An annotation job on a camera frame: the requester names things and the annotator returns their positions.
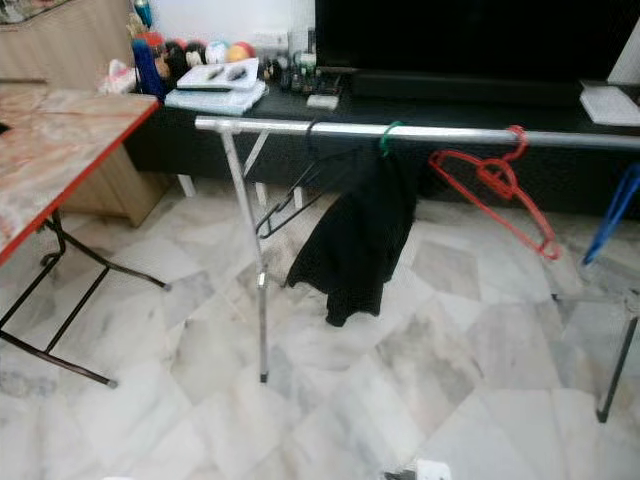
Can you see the small white box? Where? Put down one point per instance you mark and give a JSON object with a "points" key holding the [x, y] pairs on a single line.
{"points": [[321, 102]]}

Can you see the marble top folding table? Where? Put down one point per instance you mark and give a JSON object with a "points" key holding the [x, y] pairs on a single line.
{"points": [[60, 150]]}

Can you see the red plastic hanger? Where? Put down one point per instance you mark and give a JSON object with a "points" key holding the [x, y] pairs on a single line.
{"points": [[498, 180]]}

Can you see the light wooden cabinet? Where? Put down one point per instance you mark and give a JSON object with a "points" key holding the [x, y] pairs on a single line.
{"points": [[70, 45]]}

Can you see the thin black hanger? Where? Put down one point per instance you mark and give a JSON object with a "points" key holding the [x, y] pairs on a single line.
{"points": [[285, 205]]}

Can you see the orange ball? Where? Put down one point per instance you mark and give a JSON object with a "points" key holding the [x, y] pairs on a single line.
{"points": [[237, 54]]}

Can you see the black flat screen television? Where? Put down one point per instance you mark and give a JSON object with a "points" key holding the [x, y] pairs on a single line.
{"points": [[460, 40]]}

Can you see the white tray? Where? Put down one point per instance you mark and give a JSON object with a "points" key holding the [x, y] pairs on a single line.
{"points": [[190, 82]]}

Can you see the green plastic hanger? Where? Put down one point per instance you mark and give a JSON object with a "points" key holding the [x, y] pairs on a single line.
{"points": [[387, 143]]}

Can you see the red ball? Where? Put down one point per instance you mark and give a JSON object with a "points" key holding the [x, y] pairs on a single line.
{"points": [[248, 46]]}

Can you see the gold and blue trophy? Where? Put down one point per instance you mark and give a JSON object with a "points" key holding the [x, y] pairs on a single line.
{"points": [[141, 13]]}

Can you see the black television console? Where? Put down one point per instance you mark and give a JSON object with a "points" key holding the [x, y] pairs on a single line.
{"points": [[190, 150]]}

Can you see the silver metal clothes rack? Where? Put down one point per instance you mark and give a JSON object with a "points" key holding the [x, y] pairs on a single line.
{"points": [[300, 127]]}

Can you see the black shirt with green logo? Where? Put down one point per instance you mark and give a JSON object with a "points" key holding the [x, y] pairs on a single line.
{"points": [[355, 245]]}

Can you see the black soundbar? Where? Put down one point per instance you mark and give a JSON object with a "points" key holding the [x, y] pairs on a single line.
{"points": [[460, 88]]}

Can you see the black metal frame stool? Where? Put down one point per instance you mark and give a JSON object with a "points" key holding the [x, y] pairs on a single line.
{"points": [[617, 370]]}

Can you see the pink white tissue pack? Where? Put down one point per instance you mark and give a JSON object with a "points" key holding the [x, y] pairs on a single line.
{"points": [[118, 80]]}

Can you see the stack of white papers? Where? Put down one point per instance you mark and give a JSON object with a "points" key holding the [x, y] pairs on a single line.
{"points": [[215, 100]]}

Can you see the blue plastic hanger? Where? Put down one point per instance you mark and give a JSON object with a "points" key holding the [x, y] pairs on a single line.
{"points": [[610, 215]]}

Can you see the white paper sheet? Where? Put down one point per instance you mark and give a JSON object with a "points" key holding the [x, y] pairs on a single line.
{"points": [[612, 105]]}

